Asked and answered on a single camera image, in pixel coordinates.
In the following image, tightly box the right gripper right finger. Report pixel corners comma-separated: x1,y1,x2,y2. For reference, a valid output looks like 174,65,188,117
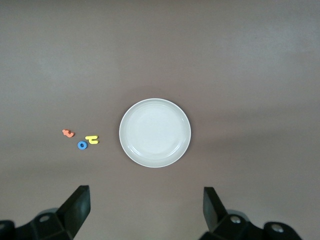
201,186,266,240

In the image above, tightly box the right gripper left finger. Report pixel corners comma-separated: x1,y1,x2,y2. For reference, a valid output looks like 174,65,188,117
14,185,90,240

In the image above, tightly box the yellow foam letter h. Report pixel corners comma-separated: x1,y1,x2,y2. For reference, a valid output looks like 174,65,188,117
84,135,100,145

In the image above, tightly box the white round plate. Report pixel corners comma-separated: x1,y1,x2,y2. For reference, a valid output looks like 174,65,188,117
118,97,192,169

